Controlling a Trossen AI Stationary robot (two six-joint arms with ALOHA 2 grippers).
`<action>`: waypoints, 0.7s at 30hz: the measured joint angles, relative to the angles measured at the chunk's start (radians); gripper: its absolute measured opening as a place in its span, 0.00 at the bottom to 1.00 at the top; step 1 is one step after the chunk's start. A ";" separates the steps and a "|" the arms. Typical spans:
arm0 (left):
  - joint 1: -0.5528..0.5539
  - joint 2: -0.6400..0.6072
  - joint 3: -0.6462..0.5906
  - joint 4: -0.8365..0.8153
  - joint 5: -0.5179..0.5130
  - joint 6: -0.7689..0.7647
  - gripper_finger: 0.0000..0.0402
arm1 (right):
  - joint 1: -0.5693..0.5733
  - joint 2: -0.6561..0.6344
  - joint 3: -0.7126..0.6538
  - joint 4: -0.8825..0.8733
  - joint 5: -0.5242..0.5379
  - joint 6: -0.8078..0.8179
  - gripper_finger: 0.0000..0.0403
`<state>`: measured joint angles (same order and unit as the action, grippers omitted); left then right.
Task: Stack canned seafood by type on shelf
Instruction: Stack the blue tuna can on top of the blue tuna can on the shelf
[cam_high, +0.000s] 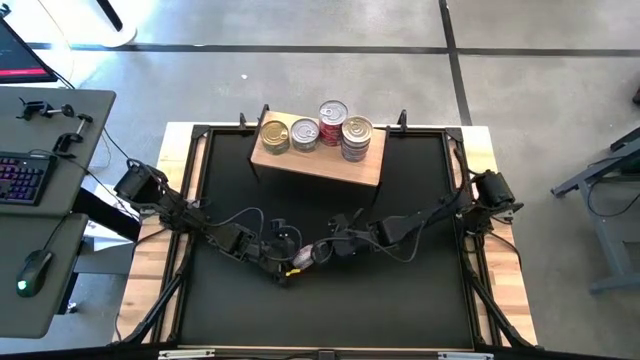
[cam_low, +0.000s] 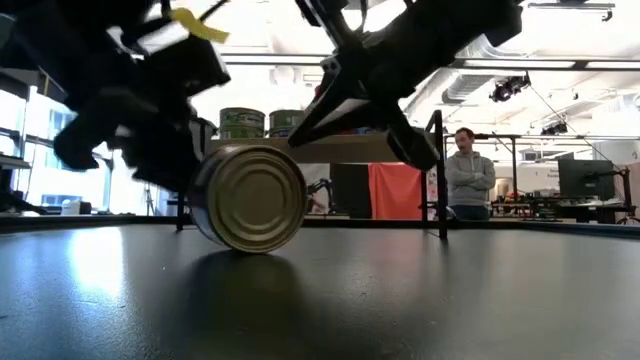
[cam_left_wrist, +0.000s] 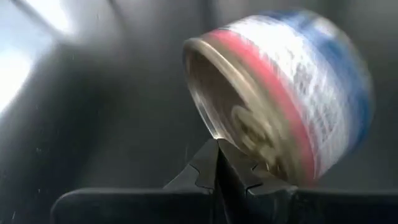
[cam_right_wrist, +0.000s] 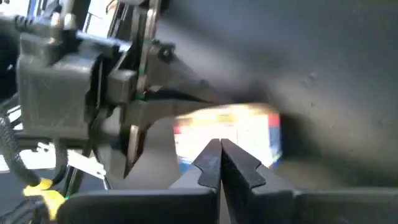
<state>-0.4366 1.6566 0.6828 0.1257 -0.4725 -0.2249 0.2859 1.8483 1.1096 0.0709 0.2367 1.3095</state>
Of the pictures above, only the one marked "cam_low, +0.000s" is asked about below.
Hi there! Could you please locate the silver lid seafood can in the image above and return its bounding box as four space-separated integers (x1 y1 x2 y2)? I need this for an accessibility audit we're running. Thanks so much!
187 143 309 255

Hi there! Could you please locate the white hanging sheet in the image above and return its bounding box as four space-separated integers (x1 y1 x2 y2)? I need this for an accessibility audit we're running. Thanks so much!
303 163 332 201

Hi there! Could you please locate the black background monitor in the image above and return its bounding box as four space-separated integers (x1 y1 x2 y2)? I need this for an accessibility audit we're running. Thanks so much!
558 158 617 201

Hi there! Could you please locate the black partition panel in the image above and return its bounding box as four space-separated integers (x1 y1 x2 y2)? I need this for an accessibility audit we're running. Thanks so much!
329 163 370 220

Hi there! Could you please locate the black aluminium table frame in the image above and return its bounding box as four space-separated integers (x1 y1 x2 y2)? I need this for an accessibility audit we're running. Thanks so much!
0 212 640 240

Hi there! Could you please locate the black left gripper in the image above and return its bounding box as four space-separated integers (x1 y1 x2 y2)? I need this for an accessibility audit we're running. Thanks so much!
52 44 217 195

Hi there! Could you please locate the wooden shelf with black legs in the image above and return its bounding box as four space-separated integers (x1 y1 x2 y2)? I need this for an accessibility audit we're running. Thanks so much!
174 109 449 240

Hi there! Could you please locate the black table mat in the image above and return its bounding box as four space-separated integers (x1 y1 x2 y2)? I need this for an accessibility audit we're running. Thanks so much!
0 222 640 360

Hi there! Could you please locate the silver ventilation duct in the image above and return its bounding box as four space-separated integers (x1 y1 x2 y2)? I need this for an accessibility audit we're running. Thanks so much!
442 42 501 105

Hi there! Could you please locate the person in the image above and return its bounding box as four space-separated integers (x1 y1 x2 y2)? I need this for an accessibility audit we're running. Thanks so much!
443 126 498 222

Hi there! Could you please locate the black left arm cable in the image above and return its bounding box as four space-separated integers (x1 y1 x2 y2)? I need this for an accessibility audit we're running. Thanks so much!
197 0 232 22

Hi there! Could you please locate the black ceiling spotlight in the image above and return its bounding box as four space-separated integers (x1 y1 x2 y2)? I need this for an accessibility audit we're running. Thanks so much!
488 73 532 104
539 121 570 136

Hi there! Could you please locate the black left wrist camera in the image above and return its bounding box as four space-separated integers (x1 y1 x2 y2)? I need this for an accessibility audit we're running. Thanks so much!
142 32 232 99

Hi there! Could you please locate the orange cloth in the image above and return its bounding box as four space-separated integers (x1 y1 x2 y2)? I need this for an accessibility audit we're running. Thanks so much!
368 162 425 221

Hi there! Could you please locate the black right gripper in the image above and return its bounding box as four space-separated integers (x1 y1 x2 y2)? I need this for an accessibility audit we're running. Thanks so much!
287 0 524 172

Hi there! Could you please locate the yellow cable tag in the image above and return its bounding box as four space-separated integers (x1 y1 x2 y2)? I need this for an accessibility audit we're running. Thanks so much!
170 6 231 45

